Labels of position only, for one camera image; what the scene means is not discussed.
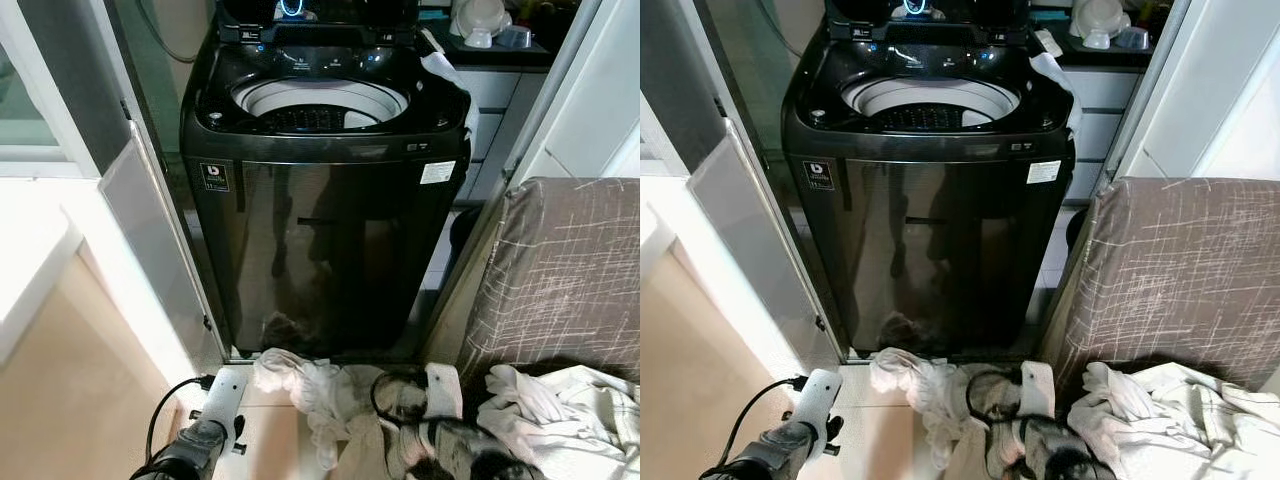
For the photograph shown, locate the cream white trousers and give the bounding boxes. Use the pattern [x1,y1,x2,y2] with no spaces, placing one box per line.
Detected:
[1068,360,1280,480]
[478,363,641,480]

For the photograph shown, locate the black top-load washing machine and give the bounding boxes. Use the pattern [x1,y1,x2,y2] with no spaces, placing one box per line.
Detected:
[782,0,1077,361]
[180,0,473,359]

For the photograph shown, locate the crumpled white cloth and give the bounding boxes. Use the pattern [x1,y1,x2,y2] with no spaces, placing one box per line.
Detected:
[868,348,966,471]
[252,348,346,471]

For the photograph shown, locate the white drawer cabinet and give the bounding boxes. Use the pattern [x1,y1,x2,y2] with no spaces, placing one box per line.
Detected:
[1060,65,1141,201]
[455,65,546,206]

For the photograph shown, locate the white counter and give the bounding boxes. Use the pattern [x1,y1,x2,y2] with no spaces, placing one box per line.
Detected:
[0,175,81,361]
[640,178,686,291]

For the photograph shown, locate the grey door panel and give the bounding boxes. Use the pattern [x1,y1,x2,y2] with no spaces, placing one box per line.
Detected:
[98,120,226,371]
[688,118,836,366]

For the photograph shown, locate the white rag on washer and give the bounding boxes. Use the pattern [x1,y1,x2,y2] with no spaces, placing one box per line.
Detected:
[1030,30,1083,131]
[420,50,479,136]

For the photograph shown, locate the white bowl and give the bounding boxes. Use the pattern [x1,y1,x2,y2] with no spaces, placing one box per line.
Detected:
[1070,0,1131,49]
[450,0,511,49]

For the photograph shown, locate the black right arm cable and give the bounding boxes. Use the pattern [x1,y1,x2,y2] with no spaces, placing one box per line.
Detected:
[370,370,431,431]
[965,368,1026,426]

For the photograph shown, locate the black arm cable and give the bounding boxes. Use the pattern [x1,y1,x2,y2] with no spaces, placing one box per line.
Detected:
[965,368,1026,426]
[370,370,431,431]
[145,375,216,466]
[735,375,806,471]

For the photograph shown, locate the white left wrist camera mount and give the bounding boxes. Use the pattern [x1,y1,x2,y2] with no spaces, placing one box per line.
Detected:
[795,368,844,456]
[195,367,249,456]

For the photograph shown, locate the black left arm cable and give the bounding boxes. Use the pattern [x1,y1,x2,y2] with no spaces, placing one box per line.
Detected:
[735,375,806,471]
[145,375,216,466]

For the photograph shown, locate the white door frame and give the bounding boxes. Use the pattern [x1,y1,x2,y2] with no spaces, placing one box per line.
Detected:
[500,0,641,191]
[1100,0,1280,191]

